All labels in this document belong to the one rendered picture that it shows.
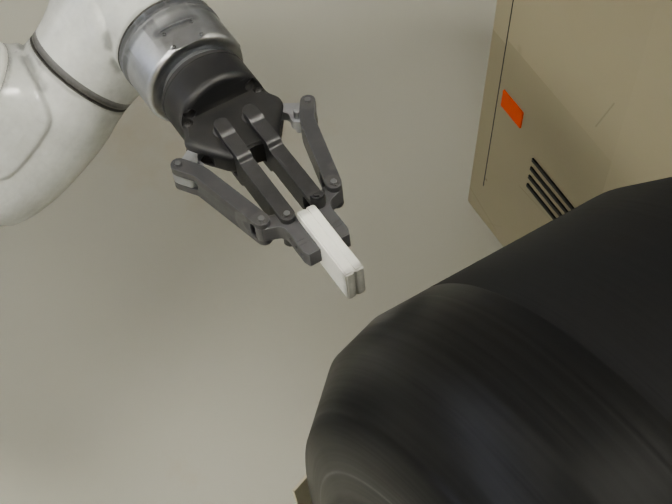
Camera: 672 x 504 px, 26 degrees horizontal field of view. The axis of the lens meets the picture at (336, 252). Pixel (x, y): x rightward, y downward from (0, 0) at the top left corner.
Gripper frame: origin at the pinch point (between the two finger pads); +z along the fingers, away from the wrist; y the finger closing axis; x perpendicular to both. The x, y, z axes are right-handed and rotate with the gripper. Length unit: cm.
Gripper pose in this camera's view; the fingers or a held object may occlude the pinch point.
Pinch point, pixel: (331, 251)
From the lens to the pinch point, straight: 105.6
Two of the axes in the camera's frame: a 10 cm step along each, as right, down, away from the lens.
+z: 5.2, 6.6, -5.5
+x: 0.7, 6.0, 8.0
